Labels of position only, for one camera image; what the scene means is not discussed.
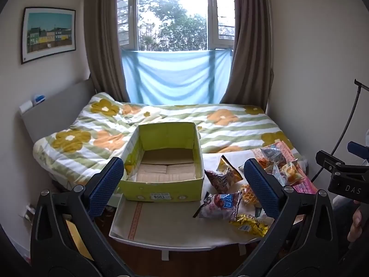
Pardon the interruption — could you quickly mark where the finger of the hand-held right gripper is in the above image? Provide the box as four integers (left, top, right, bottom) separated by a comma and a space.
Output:
315, 149, 346, 174
347, 141, 369, 159

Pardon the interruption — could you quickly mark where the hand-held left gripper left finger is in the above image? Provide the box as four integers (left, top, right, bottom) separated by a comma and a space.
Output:
30, 157, 136, 277

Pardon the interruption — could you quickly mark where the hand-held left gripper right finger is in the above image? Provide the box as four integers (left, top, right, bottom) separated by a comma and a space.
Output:
231, 158, 339, 277

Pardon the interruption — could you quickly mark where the waffle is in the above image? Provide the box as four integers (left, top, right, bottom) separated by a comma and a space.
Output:
241, 185, 260, 205

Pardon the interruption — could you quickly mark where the white orange snack packet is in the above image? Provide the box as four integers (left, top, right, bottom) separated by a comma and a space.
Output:
256, 157, 277, 171

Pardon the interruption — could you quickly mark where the yellow cake packet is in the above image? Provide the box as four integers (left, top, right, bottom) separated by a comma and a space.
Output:
272, 162, 303, 185

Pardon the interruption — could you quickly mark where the grey snack packet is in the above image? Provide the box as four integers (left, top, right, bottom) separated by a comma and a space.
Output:
258, 146, 286, 162

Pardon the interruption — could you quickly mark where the yellow black snack packet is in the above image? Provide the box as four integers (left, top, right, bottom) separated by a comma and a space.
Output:
229, 213, 268, 238

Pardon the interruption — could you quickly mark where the pink patterned bag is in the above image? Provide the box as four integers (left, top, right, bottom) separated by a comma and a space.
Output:
251, 140, 318, 194

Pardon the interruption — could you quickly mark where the yellow brown triangular packet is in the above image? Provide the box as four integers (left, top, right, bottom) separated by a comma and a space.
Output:
217, 155, 243, 185

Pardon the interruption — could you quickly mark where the dark brown snack packet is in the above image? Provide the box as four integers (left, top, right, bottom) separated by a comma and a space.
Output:
205, 170, 241, 194

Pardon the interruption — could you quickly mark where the red blue white packet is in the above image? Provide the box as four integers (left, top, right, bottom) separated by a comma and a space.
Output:
193, 191, 244, 218

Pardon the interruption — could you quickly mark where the green cardboard box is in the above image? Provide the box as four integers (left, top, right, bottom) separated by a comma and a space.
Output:
117, 122, 205, 202

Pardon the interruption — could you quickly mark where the person's right hand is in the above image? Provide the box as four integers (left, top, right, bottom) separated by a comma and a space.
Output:
347, 208, 363, 244

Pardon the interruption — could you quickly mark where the floral striped blanket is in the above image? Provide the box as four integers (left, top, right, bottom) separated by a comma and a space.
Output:
33, 92, 303, 191

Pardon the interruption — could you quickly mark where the grey bed headboard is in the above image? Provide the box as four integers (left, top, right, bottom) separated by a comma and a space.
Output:
20, 79, 95, 142

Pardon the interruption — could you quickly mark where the white small table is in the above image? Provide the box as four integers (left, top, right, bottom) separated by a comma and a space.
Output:
109, 199, 260, 262

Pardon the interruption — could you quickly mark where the brown curtain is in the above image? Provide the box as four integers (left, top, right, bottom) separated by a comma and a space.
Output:
83, 0, 130, 103
220, 0, 273, 108

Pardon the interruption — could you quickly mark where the light blue hanging cloth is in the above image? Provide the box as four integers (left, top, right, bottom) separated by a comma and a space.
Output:
121, 48, 233, 106

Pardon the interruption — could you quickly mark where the framed house picture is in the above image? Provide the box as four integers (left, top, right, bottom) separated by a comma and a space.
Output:
21, 6, 76, 64

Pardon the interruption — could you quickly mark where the window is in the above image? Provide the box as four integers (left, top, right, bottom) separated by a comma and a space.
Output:
117, 0, 235, 51

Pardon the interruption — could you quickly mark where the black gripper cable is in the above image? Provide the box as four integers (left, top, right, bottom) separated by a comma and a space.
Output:
310, 79, 369, 184

